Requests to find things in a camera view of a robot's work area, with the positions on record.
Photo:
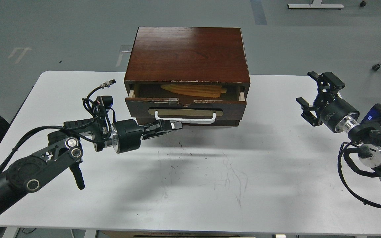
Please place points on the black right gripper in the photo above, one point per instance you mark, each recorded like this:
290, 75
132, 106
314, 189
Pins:
330, 108

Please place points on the wooden drawer with white handle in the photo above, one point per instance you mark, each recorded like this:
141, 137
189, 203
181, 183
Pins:
144, 100

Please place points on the white table leg base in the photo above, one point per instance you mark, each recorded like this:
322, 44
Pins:
315, 4

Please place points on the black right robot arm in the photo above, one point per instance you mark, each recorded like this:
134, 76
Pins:
365, 158

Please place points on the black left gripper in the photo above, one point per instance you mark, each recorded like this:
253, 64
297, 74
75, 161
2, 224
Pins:
126, 134

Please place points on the yellow corn cob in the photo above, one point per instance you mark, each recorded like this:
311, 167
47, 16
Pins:
210, 91

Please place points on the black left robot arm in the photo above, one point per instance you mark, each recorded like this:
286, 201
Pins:
64, 151

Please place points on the dark wooden cabinet box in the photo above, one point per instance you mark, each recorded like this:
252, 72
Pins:
188, 55

